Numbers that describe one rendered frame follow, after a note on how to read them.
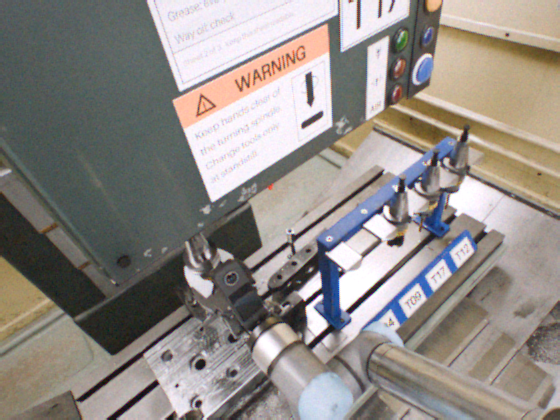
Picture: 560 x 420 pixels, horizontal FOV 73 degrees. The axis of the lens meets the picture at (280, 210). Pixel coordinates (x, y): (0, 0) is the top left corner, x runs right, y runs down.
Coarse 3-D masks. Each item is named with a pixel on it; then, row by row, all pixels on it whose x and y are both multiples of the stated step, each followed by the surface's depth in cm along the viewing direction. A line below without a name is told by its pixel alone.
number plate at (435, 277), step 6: (438, 264) 103; (444, 264) 104; (432, 270) 102; (438, 270) 103; (444, 270) 104; (426, 276) 101; (432, 276) 102; (438, 276) 103; (444, 276) 104; (432, 282) 102; (438, 282) 103; (432, 288) 102
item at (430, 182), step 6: (438, 162) 82; (426, 168) 83; (432, 168) 82; (438, 168) 82; (426, 174) 84; (432, 174) 83; (438, 174) 83; (426, 180) 84; (432, 180) 84; (438, 180) 84; (420, 186) 87; (426, 186) 85; (432, 186) 85; (438, 186) 85; (432, 192) 86
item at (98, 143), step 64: (0, 0) 19; (64, 0) 20; (128, 0) 22; (0, 64) 20; (64, 64) 22; (128, 64) 24; (0, 128) 21; (64, 128) 24; (128, 128) 26; (64, 192) 26; (128, 192) 29; (192, 192) 33; (256, 192) 38; (128, 256) 32
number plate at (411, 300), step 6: (414, 288) 100; (420, 288) 100; (408, 294) 99; (414, 294) 99; (420, 294) 100; (402, 300) 98; (408, 300) 99; (414, 300) 99; (420, 300) 100; (402, 306) 98; (408, 306) 99; (414, 306) 99; (408, 312) 98
